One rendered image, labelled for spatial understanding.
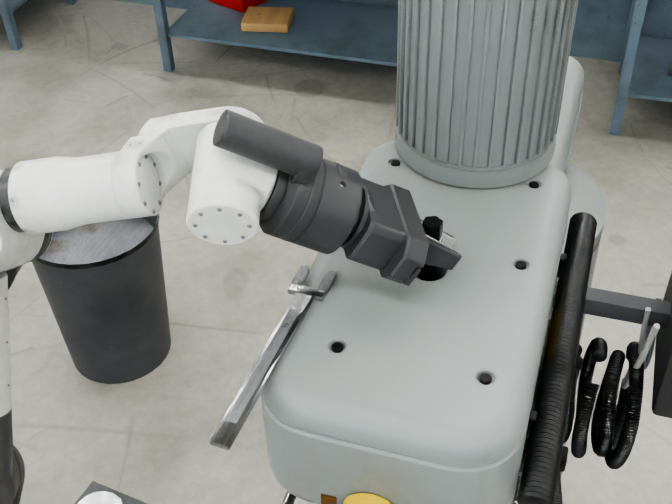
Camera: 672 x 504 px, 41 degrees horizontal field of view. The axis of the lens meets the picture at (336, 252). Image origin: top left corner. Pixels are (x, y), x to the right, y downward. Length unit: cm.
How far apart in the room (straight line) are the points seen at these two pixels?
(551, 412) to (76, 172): 52
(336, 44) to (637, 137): 166
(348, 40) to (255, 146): 429
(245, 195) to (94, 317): 245
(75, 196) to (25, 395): 272
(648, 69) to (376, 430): 426
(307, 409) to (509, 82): 42
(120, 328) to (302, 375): 244
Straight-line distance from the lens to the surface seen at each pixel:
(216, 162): 82
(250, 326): 361
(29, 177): 89
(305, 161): 81
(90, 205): 87
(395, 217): 89
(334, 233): 85
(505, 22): 97
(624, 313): 135
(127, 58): 558
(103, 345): 333
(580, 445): 141
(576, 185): 168
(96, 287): 312
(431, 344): 88
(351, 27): 521
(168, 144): 88
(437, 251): 92
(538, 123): 107
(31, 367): 365
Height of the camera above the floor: 252
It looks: 40 degrees down
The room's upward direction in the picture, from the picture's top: 2 degrees counter-clockwise
